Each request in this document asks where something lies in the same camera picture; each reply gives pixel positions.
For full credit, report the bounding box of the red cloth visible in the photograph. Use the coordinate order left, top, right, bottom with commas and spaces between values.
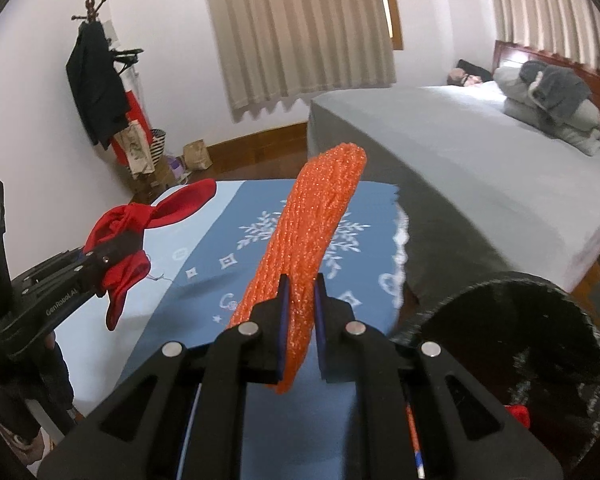
87, 178, 218, 332

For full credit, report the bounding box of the dark grey garment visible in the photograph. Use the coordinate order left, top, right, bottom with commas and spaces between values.
519, 59, 594, 121

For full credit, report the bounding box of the cardboard box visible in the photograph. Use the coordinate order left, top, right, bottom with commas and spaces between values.
149, 162, 179, 187

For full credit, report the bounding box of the brown paper bag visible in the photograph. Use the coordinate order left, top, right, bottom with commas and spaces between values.
182, 139, 212, 171

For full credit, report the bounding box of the orange knitted cloth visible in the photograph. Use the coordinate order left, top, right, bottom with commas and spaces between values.
227, 143, 368, 395

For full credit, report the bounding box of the blue printed tablecloth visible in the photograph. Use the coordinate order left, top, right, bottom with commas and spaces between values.
55, 177, 412, 480

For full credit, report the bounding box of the red plastic bag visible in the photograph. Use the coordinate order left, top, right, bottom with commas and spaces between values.
504, 402, 532, 429

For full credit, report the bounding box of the black lined trash bin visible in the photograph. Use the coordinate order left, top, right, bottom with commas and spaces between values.
389, 269, 600, 477

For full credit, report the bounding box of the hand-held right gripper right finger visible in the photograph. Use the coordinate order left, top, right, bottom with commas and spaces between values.
313, 273, 564, 480

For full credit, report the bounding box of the red garment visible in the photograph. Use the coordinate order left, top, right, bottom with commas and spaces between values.
110, 89, 151, 166

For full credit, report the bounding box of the wooden coat rack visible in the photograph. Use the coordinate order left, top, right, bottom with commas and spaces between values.
77, 0, 157, 197

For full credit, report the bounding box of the wide beige curtain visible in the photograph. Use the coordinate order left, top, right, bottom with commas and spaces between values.
200, 0, 399, 124

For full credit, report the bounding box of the wooden headboard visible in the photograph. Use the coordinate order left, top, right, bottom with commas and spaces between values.
492, 39, 600, 147

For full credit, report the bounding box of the pale plush toy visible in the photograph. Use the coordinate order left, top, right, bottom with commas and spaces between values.
447, 69, 483, 89

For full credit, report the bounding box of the wooden window frame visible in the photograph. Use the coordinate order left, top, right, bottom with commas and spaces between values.
378, 0, 405, 51

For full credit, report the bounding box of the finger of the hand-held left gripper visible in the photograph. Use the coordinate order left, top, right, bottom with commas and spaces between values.
80, 231, 145, 297

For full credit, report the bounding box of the bed with grey sheet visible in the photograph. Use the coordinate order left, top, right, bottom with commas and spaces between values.
306, 80, 600, 297

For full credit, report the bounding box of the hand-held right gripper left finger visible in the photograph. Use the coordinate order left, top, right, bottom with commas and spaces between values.
37, 274, 291, 480

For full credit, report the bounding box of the black clothes hanger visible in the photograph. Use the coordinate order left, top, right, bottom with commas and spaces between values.
109, 47, 145, 69

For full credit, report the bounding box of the beige tote bag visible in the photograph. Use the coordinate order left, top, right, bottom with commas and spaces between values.
112, 119, 156, 177

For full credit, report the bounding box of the folded grey duvet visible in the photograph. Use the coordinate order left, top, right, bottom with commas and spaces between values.
493, 62, 600, 157

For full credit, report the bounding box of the checked basket bag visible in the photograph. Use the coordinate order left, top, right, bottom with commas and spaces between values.
149, 128, 167, 171

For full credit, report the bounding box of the bag on bed corner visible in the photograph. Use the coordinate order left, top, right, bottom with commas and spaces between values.
456, 58, 494, 81

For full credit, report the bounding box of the black jacket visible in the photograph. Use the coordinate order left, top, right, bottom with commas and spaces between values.
65, 22, 131, 151

